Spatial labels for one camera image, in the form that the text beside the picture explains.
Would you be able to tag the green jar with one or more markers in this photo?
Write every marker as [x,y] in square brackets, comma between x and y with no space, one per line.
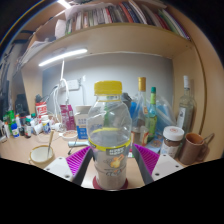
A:
[10,116]

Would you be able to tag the slim green glass bottle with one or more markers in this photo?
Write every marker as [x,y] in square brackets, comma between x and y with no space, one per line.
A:
[152,123]

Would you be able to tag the blue and white carton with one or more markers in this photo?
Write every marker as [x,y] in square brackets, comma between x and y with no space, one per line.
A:
[81,121]

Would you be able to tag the brown jar with white lid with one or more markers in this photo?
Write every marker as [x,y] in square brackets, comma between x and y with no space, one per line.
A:
[171,141]

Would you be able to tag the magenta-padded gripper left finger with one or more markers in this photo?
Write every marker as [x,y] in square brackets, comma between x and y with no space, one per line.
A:
[71,164]

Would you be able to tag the brown mug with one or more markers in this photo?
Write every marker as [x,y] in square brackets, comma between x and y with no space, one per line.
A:
[191,148]

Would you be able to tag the clear blue plastic bag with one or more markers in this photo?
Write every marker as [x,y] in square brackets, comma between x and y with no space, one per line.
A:
[165,111]

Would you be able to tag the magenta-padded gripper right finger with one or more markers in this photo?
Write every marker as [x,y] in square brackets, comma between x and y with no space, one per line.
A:
[156,164]

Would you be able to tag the wooden shelf unit with books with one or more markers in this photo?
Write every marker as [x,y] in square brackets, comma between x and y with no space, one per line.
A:
[116,36]

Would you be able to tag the spoon in cream mug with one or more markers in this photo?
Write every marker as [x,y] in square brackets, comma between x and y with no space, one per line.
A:
[50,141]

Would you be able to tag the small white blue-labelled bottle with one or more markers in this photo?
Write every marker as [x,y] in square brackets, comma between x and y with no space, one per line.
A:
[45,125]

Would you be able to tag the clear yellow-capped drink bottle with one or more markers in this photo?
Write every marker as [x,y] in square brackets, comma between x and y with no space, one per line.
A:
[109,143]

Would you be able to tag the white wall power outlet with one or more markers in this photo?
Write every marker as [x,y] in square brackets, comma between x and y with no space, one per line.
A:
[70,85]

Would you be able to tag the pale grey oblong case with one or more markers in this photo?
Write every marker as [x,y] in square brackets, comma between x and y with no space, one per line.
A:
[78,143]

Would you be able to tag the grey shaker bottle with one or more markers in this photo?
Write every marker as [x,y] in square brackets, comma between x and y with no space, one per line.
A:
[126,99]

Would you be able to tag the glass bottle with gold cap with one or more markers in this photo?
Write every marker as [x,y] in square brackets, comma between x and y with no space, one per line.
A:
[141,100]

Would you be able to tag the bright ceiling tube light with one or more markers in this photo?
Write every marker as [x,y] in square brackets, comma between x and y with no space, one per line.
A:
[64,3]

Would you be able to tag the magenta box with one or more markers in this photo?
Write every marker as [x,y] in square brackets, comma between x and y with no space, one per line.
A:
[68,116]

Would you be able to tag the cream ceramic mug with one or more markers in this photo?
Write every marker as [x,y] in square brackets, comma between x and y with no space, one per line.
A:
[38,156]

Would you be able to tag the small white bowl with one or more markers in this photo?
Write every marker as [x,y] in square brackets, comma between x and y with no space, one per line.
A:
[69,134]

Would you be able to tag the white LED light bar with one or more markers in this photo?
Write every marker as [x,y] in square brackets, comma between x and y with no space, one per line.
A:
[63,57]

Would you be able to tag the tall clear glass bottle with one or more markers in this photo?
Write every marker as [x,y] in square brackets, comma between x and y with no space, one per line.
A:
[185,110]

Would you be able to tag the red and white canister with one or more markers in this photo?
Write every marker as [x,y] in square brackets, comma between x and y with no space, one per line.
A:
[41,111]

